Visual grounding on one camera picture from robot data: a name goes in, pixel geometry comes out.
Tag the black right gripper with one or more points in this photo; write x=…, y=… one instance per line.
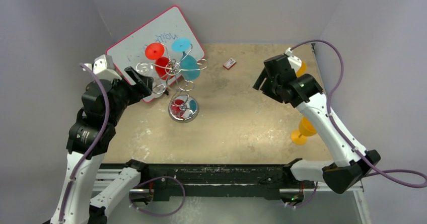
x=271, y=80

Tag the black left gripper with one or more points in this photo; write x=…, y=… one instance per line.
x=137, y=92

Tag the clear wine glass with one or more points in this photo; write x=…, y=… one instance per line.
x=148, y=69

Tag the red plastic wine glass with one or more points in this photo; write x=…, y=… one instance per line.
x=162, y=64

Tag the teal plastic wine glass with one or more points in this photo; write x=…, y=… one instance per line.
x=188, y=64

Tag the yellow wine glass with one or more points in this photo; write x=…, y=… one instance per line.
x=305, y=130
x=301, y=70

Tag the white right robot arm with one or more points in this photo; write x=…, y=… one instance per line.
x=351, y=161

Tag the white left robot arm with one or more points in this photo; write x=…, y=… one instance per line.
x=104, y=102

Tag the chrome wine glass rack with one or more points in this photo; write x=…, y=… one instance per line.
x=182, y=107

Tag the small red white box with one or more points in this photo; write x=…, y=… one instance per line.
x=229, y=64

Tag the red-framed whiteboard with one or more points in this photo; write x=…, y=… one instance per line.
x=164, y=28

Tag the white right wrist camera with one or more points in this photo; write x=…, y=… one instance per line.
x=294, y=61

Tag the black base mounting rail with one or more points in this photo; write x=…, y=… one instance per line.
x=160, y=182

